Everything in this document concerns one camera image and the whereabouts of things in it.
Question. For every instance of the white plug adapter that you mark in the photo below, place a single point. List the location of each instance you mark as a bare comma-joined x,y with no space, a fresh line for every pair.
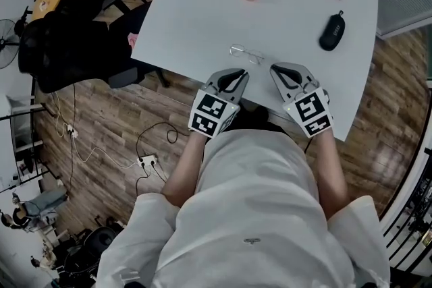
72,131

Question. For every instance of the person's left forearm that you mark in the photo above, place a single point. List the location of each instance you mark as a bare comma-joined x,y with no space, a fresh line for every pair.
184,172

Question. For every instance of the black mesh office chair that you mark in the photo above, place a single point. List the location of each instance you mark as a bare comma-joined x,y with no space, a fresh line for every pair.
67,50

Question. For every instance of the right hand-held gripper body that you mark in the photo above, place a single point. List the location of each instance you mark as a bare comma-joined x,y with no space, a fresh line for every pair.
310,114

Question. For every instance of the black floor fan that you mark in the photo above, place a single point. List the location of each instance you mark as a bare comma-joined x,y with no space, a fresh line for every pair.
6,44

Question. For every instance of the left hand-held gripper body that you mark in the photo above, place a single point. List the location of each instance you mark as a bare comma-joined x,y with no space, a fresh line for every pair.
211,114

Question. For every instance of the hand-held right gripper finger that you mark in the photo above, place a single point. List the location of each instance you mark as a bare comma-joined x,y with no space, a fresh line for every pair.
285,89
305,72

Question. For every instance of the black glasses case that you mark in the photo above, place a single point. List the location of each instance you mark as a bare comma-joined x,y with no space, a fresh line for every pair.
332,32

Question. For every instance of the pink cloth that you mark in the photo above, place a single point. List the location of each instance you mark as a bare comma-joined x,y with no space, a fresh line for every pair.
132,40

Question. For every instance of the black metal railing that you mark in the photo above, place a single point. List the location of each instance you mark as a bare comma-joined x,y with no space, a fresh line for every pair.
411,219

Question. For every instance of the person's black trousers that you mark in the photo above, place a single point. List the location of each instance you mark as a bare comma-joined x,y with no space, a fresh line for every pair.
256,116

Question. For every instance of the white power strip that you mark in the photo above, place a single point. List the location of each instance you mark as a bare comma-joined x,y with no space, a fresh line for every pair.
148,160

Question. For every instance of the person's right forearm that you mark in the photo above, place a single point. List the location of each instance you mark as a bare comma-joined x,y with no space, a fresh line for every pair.
330,175

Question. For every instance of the person in white shirt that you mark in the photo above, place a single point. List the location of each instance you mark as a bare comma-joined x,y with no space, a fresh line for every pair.
253,212

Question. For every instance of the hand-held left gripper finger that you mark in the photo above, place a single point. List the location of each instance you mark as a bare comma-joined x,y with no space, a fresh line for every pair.
241,89
216,79

